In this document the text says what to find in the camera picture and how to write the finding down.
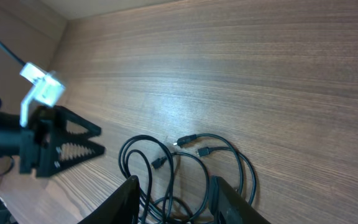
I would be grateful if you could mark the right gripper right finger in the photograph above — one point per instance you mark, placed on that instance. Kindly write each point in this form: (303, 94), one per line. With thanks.
(228, 207)

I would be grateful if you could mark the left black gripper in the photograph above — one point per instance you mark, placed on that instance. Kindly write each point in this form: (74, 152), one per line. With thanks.
(38, 151)

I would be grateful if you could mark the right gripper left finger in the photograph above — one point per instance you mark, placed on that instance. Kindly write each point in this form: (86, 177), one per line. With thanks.
(122, 207)

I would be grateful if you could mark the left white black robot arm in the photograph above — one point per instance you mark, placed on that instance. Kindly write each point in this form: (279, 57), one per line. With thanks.
(54, 140)

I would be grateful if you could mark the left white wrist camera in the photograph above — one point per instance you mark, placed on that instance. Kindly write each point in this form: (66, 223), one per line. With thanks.
(46, 89)

